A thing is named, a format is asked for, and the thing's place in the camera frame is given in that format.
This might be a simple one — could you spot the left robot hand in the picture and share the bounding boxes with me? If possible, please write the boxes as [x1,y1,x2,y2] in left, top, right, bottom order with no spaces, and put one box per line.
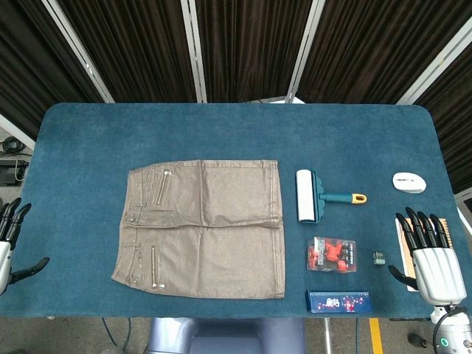
[0,197,51,296]

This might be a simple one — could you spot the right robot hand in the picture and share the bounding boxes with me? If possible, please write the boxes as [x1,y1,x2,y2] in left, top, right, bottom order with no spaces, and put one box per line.
[388,206,468,306]

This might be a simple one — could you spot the teal lint roller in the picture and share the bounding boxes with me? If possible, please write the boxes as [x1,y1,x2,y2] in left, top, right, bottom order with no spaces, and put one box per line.
[296,168,368,225]

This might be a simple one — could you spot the brown skirt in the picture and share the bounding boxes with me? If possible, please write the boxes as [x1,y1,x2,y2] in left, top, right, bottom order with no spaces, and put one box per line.
[111,159,287,300]

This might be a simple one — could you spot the brown spiral notebook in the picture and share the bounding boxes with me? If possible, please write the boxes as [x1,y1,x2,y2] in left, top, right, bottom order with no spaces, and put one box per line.
[395,216,453,293]

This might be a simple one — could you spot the black electronics box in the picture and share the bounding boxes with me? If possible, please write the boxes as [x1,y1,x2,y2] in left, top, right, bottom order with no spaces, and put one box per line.
[0,159,30,186]

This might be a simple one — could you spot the white computer mouse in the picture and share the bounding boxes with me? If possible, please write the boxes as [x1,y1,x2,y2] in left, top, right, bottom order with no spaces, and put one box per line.
[392,172,428,195]

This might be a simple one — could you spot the long blue printed box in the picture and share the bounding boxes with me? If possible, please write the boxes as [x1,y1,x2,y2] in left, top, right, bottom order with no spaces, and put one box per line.
[305,289,373,314]

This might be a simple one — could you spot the red toy in clear box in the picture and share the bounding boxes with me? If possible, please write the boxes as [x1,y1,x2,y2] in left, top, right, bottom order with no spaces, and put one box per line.
[305,236,358,274]

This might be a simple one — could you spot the white table leg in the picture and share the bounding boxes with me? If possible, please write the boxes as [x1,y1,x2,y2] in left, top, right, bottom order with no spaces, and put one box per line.
[322,317,332,354]

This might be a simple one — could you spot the blue-grey robot torso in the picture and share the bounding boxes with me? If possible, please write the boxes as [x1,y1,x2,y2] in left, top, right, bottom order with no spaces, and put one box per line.
[145,316,308,354]

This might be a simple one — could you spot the white screen foot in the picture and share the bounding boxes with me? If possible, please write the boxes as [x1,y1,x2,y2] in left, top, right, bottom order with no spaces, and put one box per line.
[271,95,305,105]

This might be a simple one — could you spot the blue table cloth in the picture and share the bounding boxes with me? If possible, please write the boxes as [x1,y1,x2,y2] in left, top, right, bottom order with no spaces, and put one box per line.
[0,102,466,320]

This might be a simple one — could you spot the dark pleated folding screen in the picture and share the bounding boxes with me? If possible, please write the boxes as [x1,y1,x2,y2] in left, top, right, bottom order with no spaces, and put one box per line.
[0,0,472,196]

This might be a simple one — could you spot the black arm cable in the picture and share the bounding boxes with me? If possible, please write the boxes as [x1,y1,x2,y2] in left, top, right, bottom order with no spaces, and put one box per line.
[431,304,458,350]

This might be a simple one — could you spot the coiled black cables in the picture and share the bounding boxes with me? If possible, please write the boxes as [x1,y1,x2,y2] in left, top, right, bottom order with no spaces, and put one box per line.
[0,135,27,155]

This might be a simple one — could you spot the blue cable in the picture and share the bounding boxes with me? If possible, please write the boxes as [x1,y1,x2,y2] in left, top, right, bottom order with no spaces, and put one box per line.
[101,317,133,347]

